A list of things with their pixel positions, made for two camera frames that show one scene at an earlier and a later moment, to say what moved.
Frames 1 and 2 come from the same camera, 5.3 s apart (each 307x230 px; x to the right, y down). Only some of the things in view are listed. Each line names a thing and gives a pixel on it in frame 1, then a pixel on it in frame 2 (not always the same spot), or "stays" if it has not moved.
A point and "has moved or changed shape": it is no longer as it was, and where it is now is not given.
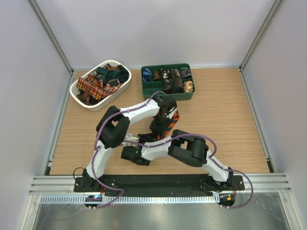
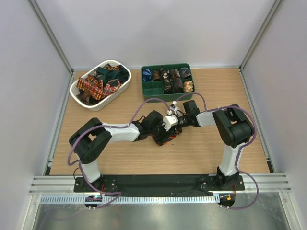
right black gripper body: x=145 y=138 -> x=183 y=121
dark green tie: x=121 y=74 stays
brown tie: x=84 y=97 stays
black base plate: x=156 y=185 stays
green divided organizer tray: x=176 y=80 stays
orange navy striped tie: x=170 y=127 has moved or changed shape
